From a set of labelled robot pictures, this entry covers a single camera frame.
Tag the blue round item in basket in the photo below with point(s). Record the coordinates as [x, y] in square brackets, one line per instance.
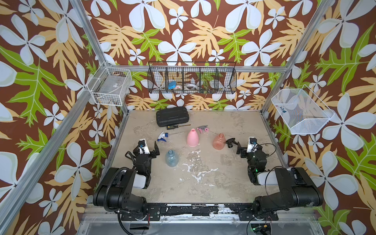
[172, 85]

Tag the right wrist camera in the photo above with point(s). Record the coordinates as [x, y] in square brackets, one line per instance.
[251, 145]

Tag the white wire basket right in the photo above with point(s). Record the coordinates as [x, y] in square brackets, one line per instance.
[302, 110]

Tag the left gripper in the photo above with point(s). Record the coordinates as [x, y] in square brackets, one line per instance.
[153, 154]

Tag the blue white spray nozzle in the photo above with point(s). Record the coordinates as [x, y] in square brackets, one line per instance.
[162, 137]

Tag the black wire wall basket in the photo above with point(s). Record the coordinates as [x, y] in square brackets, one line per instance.
[210, 77]

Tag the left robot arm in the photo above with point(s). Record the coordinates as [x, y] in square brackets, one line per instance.
[114, 193]

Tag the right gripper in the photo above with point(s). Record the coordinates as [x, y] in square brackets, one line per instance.
[244, 151]

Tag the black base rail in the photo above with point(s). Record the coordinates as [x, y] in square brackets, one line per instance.
[157, 211]

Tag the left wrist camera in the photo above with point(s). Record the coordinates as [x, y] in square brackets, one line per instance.
[142, 147]

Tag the black plastic case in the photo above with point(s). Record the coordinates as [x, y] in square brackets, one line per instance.
[172, 116]

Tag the clear blue spray bottle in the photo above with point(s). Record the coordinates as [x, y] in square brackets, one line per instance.
[171, 158]

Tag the pink grey spray nozzle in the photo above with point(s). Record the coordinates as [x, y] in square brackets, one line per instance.
[203, 128]

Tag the white wire basket left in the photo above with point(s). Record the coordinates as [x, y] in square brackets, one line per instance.
[109, 85]

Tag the pink spray bottle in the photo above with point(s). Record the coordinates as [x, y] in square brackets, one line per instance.
[193, 138]

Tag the black yellow screwdriver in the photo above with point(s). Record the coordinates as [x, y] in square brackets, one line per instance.
[171, 127]

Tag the orange translucent spray bottle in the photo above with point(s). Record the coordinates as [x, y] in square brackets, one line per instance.
[219, 142]

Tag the white tape roll in basket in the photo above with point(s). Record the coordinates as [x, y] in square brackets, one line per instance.
[191, 87]

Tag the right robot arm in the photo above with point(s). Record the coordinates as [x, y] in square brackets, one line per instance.
[296, 189]

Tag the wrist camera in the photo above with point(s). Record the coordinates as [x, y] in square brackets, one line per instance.
[251, 145]
[142, 147]

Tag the black spray nozzle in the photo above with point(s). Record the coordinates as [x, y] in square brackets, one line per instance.
[231, 142]

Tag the white wire basket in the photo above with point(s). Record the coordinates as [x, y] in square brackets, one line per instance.
[302, 110]
[109, 85]

